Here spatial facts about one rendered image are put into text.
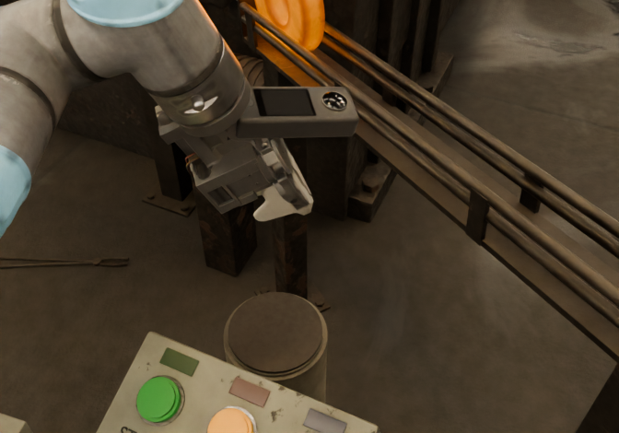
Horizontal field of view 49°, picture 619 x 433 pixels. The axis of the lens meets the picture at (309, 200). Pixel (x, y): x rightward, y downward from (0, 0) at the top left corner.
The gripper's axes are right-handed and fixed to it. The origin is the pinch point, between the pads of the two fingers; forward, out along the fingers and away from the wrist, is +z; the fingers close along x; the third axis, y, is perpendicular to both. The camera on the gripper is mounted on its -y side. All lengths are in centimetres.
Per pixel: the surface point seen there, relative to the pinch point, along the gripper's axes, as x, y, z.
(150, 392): 16.5, 18.7, -5.5
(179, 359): 14.0, 15.9, -4.4
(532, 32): -109, -68, 114
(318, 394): 13.5, 9.6, 18.2
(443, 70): -89, -33, 89
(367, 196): -46, -1, 70
